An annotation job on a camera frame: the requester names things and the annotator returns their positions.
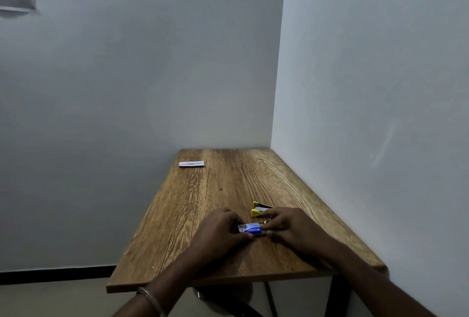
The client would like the person's left hand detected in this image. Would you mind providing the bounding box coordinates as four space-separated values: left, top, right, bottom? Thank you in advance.
188 208 255 272

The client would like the person's right hand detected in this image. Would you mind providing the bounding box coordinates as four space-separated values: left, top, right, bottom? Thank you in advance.
262 207 333 267

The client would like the blue staple box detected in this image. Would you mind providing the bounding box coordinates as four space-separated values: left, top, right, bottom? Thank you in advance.
237 222 266 236

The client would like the person's right forearm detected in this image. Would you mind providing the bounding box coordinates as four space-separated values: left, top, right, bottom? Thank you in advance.
318 240 438 317

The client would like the person's left forearm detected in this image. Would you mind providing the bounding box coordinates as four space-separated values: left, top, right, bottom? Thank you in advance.
110 253 206 317

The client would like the yellow stapler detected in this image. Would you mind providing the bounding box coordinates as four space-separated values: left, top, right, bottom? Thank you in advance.
251 201 275 218

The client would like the black metal table leg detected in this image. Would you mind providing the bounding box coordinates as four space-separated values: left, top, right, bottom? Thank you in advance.
330 276 353 317
264 282 280 317

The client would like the dark round stool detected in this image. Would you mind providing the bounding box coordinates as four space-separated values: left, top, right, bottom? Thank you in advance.
193 285 265 317

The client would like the silver bangle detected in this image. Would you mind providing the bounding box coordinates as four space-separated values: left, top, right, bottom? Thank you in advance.
136 287 165 317

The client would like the black skirting board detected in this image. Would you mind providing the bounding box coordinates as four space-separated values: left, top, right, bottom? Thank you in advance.
0 265 118 286

